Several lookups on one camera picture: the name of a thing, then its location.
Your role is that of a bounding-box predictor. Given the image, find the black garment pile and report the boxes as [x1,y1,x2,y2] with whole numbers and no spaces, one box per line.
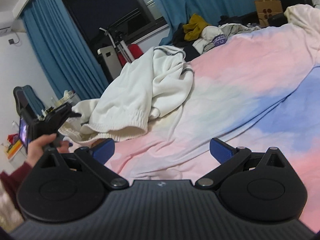
[171,23,200,62]

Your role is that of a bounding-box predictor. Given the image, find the person's left hand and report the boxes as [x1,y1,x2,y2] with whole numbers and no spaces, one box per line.
[25,133,72,168]

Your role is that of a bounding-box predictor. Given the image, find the white sweatpants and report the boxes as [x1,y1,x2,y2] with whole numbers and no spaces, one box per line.
[59,46,194,146]

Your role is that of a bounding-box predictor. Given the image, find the mustard yellow garment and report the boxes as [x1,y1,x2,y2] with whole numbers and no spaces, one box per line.
[183,14,210,41]

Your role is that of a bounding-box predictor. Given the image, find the blue curtain left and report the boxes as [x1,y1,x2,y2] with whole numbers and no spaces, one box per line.
[21,0,109,100]

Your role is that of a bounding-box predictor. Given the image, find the black office chair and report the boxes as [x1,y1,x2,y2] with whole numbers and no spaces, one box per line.
[267,0,315,27]

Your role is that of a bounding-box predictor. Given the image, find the dark window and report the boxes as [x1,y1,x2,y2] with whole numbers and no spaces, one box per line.
[62,0,166,54]

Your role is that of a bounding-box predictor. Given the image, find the white drying rack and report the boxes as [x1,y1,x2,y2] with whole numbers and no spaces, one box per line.
[99,27,134,63]

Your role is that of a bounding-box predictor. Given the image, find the grey cabinet panel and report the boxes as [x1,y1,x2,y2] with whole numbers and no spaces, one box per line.
[98,46,122,80]

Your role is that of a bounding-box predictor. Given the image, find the pink blue bed cover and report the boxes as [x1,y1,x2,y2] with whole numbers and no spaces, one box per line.
[67,3,320,233]

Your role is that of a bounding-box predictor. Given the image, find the cream blanket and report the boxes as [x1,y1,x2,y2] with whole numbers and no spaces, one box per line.
[284,4,319,34]

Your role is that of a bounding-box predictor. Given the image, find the brown paper bag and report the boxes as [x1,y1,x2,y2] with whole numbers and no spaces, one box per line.
[254,0,283,27]

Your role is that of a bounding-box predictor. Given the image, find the white air conditioner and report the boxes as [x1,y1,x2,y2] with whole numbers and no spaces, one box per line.
[0,11,14,36]

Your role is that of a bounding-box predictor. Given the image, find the red box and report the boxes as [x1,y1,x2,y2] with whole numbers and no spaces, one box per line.
[117,44,144,67]

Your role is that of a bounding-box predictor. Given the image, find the grey white garment purple print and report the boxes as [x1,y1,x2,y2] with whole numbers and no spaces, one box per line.
[193,23,261,55]

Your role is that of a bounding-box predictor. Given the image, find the blue backed desk chair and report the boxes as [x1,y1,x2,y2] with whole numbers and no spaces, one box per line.
[13,85,46,118]

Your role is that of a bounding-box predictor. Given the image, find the dark red sleeve forearm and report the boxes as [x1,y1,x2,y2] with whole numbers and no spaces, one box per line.
[1,161,32,212]

